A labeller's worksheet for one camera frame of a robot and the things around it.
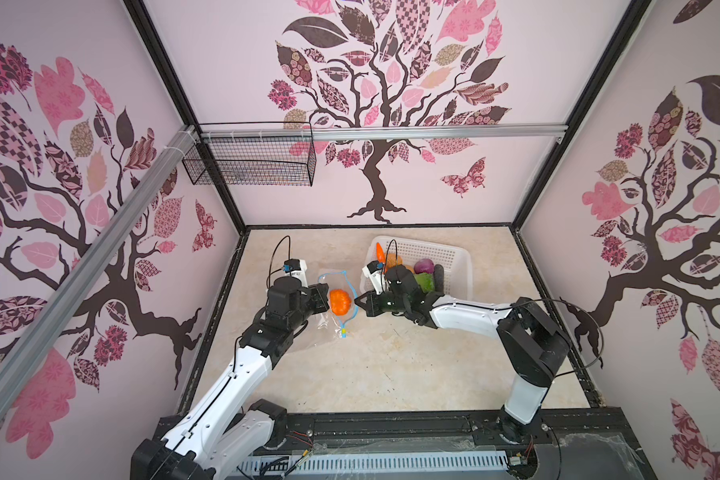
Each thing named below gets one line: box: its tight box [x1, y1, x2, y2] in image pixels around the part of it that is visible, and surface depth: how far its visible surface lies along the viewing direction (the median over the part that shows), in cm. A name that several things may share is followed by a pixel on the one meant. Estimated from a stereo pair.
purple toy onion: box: [414, 258, 434, 274], surface depth 103 cm
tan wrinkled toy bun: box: [386, 253, 403, 268], surface depth 105 cm
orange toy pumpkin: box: [329, 289, 352, 316], surface depth 83 cm
